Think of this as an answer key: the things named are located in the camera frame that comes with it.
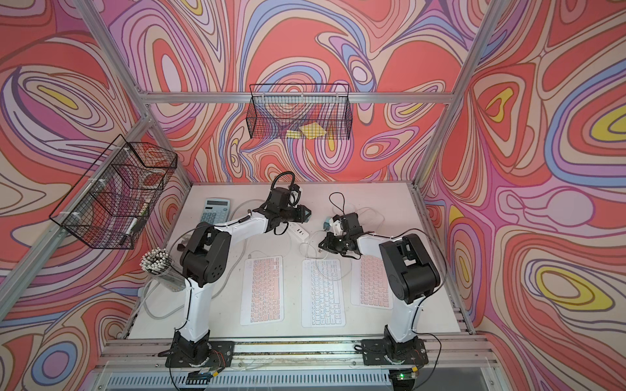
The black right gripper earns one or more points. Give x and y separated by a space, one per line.
328 242

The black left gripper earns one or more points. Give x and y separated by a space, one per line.
300 211

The pink keyboard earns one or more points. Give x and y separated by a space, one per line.
262 298
369 284

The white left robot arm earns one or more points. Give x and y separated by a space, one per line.
204 261

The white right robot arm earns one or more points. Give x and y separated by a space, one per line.
409 272

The middle white keyboard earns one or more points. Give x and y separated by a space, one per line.
322 294

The white power strip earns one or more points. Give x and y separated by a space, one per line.
298 232

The light blue calculator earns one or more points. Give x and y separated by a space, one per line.
215 211

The yellow sticky notes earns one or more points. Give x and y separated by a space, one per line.
311 130

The clear cup of pens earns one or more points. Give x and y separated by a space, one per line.
159 265

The marker in left basket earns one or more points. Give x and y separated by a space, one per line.
128 233

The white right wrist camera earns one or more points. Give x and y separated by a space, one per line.
336 226

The back wall wire basket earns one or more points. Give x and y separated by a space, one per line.
276 107

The wall wire basket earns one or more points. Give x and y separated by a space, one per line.
125 181
276 107

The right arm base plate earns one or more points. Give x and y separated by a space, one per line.
385 351

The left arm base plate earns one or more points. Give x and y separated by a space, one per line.
204 354

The left wall wire basket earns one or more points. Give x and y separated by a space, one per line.
125 181

